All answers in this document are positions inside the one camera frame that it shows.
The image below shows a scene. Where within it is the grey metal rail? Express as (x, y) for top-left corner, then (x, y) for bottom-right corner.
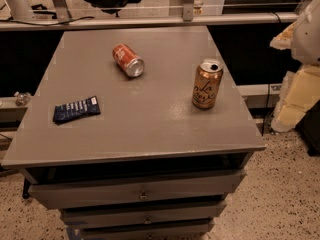
(0, 12), (298, 31)

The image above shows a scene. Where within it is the middle grey drawer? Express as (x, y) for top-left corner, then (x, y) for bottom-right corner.
(62, 200), (226, 229)

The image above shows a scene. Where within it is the dark blue snack packet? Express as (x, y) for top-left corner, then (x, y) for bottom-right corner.
(53, 96), (100, 125)

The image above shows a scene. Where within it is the gold LaCroix can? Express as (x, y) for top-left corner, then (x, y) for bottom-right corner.
(192, 58), (223, 109)

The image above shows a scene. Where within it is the bottom grey drawer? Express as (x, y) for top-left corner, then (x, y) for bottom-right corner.
(81, 219), (213, 240)

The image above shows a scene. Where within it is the top grey drawer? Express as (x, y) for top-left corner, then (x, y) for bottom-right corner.
(29, 169), (246, 209)

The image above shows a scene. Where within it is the red coke can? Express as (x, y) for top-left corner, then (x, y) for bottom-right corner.
(112, 43), (144, 77)

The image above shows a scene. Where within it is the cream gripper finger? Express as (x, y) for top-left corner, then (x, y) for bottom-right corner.
(270, 23), (295, 50)
(271, 65), (320, 132)

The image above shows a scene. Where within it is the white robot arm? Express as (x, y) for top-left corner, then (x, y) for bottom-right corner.
(270, 0), (320, 132)

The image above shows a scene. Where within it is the black cable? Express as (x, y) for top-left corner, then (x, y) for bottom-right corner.
(6, 15), (96, 27)

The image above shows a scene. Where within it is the crumpled clear plastic bottle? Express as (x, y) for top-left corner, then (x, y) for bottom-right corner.
(14, 92), (31, 106)

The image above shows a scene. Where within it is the white pipe leg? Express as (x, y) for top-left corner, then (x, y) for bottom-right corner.
(5, 0), (34, 20)

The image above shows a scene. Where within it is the grey drawer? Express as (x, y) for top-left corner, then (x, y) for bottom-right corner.
(62, 200), (226, 229)
(29, 169), (246, 209)
(81, 219), (213, 240)

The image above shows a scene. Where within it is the grey drawer cabinet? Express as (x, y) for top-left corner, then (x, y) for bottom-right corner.
(1, 25), (267, 240)

